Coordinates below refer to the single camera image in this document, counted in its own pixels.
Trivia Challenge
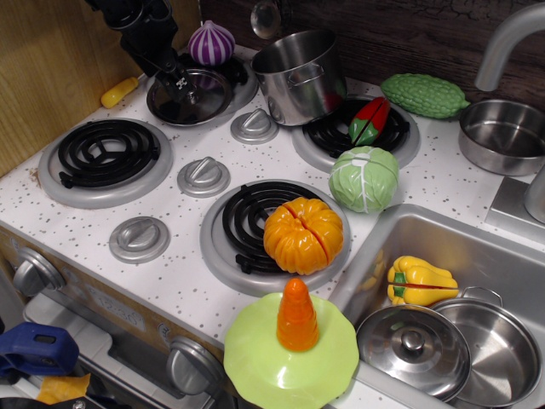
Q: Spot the steel sink basin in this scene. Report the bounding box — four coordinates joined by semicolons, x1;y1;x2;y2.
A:
330;203;545;409

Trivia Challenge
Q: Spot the small steel saucepan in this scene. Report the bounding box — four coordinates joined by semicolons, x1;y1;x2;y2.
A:
458;100;544;176

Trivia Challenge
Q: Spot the red toy chili pepper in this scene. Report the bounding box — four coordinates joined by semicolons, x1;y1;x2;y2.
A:
348;97;391;147

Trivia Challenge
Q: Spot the steel pan in sink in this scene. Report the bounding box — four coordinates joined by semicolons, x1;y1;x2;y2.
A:
433;286;542;408

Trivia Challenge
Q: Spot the tall steel pot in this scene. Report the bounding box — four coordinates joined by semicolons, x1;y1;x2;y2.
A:
250;29;347;126

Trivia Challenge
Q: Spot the orange toy pumpkin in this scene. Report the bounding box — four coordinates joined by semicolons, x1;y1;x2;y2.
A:
263;197;344;275

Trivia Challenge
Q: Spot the yellow toy bell pepper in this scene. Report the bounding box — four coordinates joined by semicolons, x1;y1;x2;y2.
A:
387;256;459;307

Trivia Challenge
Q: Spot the oven door handle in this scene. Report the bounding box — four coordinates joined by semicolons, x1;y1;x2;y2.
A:
23;294;215;408

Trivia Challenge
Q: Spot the blue clamp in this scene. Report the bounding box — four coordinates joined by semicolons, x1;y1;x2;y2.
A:
1;322;79;377

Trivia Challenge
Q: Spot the back right stove burner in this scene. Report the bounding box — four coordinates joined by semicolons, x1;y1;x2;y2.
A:
292;95;421;173

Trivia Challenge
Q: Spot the yellow cloth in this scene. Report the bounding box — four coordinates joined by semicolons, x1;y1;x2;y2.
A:
37;374;90;405

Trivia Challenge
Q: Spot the silver top knob back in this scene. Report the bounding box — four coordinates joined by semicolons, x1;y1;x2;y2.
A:
230;108;279;145

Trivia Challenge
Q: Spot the front left stove burner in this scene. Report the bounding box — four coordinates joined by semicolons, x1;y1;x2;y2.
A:
38;118;173;209

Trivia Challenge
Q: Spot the front right stove burner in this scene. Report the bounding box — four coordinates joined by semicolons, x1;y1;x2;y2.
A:
200;180;351;297

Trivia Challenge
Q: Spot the green toy cabbage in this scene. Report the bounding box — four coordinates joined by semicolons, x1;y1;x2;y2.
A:
329;146;399;214

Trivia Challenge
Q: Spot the silver knob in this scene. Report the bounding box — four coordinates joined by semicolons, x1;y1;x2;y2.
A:
109;216;170;264
166;337;225;395
13;247;66;297
176;157;231;198
230;108;279;145

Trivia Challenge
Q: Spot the small steel pot lid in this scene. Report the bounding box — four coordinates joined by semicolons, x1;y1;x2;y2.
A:
146;68;232;127

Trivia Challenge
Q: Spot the silver top knob front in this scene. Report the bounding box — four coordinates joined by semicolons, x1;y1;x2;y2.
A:
109;216;170;264

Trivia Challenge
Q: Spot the silver front knob right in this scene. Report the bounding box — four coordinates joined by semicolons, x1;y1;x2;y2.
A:
166;337;225;395

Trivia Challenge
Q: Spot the light green plastic plate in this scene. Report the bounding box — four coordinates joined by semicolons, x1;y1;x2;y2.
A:
224;292;359;408

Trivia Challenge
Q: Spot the orange toy carrot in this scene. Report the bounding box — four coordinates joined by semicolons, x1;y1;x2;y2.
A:
276;278;319;352

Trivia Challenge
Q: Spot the green toy bitter gourd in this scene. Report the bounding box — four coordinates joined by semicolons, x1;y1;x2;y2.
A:
381;73;470;119

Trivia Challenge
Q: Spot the hanging steel spoon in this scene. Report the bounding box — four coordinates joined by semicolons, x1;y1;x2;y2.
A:
250;0;281;39

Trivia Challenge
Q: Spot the silver front knob left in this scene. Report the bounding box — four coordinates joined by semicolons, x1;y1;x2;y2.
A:
13;247;66;297

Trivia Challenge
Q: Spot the silver top knob middle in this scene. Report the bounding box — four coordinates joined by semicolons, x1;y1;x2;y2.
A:
176;157;231;198

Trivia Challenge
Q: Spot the large steel lid in sink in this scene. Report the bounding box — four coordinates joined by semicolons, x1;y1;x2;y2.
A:
357;305;471;401

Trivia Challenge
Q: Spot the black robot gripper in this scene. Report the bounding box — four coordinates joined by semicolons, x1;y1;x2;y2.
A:
88;0;198;105

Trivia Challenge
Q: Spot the purple striped toy onion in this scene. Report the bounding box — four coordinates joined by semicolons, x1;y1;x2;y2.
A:
187;20;235;66

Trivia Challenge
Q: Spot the silver faucet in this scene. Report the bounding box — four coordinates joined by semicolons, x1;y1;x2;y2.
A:
474;3;544;224

